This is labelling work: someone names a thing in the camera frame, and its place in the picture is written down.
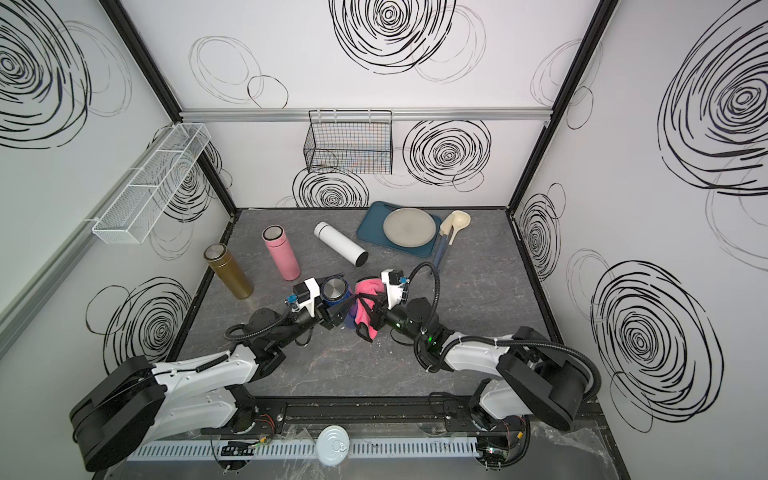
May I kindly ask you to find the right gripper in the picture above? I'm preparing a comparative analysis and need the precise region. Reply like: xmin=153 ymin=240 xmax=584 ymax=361
xmin=358 ymin=293 xmax=428 ymax=349

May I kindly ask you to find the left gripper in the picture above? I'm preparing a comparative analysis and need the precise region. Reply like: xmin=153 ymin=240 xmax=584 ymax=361
xmin=276 ymin=276 xmax=356 ymax=352

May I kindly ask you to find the pink cloth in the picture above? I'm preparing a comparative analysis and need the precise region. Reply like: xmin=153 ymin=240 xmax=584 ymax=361
xmin=346 ymin=278 xmax=385 ymax=343

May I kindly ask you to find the blue thermos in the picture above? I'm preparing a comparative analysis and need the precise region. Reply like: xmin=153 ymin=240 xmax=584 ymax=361
xmin=320 ymin=275 xmax=357 ymax=329

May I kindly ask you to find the white thermos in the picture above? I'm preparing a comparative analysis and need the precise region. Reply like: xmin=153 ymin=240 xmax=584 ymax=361
xmin=313 ymin=221 xmax=369 ymax=267

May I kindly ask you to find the pink thermos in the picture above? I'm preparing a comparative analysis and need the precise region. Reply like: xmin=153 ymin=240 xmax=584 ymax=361
xmin=262 ymin=225 xmax=301 ymax=281

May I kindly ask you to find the gold thermos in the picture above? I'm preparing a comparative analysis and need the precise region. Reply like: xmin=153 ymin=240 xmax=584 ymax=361
xmin=203 ymin=243 xmax=254 ymax=300

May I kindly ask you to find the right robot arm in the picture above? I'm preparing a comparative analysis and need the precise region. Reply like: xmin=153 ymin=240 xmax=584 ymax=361
xmin=355 ymin=293 xmax=602 ymax=431

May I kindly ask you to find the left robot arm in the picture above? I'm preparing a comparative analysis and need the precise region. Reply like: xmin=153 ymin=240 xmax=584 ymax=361
xmin=69 ymin=278 xmax=357 ymax=473

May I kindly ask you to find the teal tray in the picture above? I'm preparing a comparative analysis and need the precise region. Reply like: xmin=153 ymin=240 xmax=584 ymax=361
xmin=356 ymin=201 xmax=442 ymax=258

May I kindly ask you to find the grey round plate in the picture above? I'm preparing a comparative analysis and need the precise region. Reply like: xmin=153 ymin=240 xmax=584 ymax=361
xmin=382 ymin=208 xmax=437 ymax=248

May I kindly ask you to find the beige ladle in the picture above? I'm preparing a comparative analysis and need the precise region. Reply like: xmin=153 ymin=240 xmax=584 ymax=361
xmin=448 ymin=210 xmax=471 ymax=245

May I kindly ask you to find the white round can lid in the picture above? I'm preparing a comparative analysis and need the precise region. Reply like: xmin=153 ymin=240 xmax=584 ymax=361
xmin=315 ymin=425 xmax=351 ymax=467

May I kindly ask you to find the white mesh shelf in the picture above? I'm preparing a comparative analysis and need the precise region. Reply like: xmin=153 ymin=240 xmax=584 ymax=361
xmin=92 ymin=123 xmax=211 ymax=244

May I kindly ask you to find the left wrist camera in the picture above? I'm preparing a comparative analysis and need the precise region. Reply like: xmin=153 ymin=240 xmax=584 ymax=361
xmin=286 ymin=277 xmax=322 ymax=318

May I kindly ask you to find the blue handled utensil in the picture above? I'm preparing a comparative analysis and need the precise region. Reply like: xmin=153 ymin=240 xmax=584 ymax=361
xmin=433 ymin=213 xmax=454 ymax=268

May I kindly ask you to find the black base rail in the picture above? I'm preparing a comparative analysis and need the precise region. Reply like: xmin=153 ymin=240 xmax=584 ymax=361
xmin=201 ymin=392 xmax=526 ymax=437

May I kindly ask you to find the white slotted cable duct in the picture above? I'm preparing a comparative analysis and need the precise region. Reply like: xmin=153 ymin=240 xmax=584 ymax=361
xmin=128 ymin=437 xmax=479 ymax=462

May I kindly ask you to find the black wire basket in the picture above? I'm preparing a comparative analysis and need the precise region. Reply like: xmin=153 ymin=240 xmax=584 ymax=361
xmin=302 ymin=109 xmax=394 ymax=175

